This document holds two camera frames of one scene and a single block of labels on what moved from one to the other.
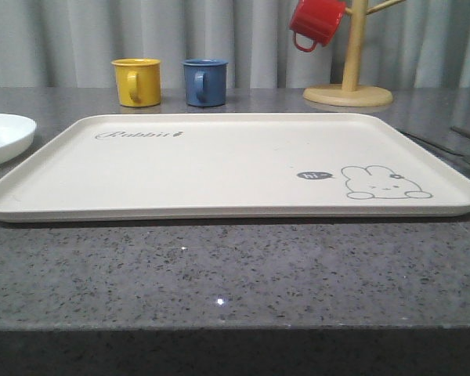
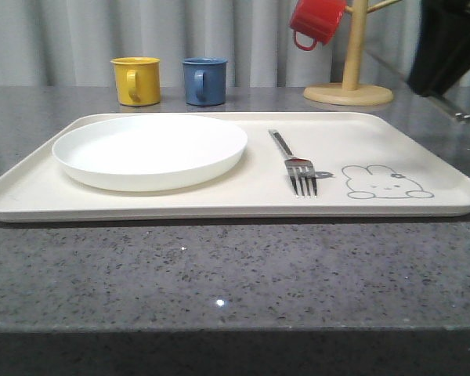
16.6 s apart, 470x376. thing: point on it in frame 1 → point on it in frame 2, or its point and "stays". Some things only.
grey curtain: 71,44 stays
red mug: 316,19 stays
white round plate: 5,137 → 148,152
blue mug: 205,81 stays
